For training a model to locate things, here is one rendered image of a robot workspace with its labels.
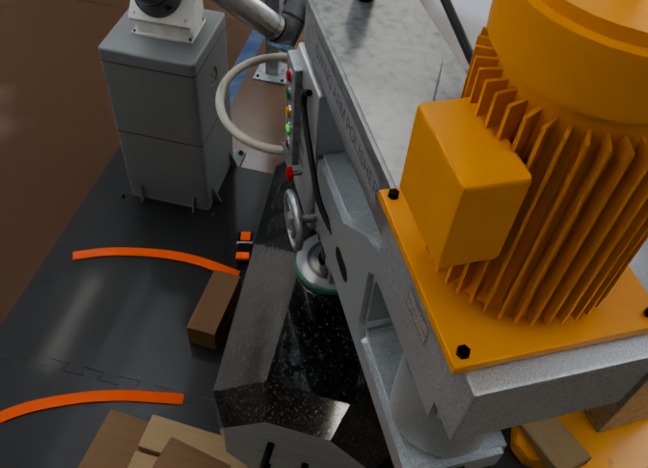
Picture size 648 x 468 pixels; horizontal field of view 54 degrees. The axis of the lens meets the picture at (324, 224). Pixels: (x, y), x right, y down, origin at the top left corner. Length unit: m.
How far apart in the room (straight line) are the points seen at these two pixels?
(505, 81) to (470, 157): 0.08
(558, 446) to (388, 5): 1.14
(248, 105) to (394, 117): 2.72
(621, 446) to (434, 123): 1.40
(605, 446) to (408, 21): 1.19
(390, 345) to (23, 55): 3.42
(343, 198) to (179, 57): 1.45
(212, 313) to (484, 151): 2.12
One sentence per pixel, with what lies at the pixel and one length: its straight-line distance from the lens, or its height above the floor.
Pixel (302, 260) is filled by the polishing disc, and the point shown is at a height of 0.85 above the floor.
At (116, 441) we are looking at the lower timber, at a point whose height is 0.15.
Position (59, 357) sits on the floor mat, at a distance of 2.79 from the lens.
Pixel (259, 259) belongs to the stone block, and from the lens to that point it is 2.11.
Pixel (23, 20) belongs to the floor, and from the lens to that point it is 4.64.
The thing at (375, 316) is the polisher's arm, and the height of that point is 1.29.
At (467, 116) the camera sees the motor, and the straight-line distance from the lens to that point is 0.64.
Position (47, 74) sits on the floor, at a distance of 4.12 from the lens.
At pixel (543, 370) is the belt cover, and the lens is 0.79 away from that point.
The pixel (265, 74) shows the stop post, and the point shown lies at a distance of 3.94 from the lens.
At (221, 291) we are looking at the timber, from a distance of 2.69.
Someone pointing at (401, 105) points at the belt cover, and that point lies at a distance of 1.06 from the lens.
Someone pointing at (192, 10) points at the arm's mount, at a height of 0.98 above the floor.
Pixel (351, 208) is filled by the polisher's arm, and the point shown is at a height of 1.40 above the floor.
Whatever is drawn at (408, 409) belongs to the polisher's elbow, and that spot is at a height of 1.35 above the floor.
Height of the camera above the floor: 2.35
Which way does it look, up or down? 49 degrees down
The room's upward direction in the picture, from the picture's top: 6 degrees clockwise
